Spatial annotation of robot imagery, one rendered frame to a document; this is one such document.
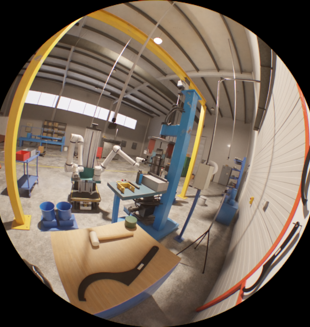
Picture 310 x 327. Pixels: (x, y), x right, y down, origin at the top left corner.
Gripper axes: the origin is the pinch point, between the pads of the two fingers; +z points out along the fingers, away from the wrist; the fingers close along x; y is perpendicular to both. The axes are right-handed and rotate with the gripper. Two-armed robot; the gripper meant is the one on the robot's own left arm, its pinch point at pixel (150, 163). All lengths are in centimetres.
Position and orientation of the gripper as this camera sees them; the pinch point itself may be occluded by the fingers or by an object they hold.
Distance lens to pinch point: 226.7
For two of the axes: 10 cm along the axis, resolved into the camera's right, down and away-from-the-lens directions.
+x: -2.4, 9.7, 1.1
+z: 9.0, 2.6, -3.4
